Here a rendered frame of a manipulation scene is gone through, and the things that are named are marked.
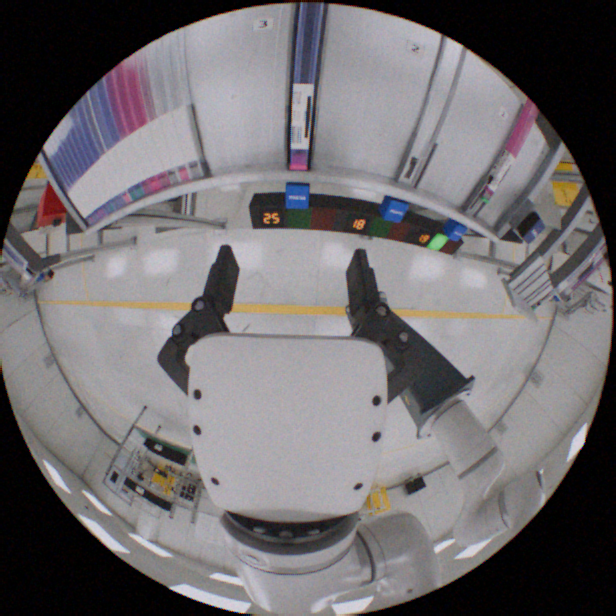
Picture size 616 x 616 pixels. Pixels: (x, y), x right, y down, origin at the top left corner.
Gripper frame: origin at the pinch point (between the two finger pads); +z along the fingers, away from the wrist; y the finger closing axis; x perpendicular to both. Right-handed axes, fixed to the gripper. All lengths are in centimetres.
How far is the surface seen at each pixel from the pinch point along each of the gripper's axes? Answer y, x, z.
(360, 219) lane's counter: 8.1, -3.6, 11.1
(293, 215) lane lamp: -0.4, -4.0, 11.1
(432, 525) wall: 424, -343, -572
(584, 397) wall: 771, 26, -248
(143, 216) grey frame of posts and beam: -39.0, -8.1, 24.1
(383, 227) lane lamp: 11.7, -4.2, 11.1
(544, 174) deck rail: 30.2, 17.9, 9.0
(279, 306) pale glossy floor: -8, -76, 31
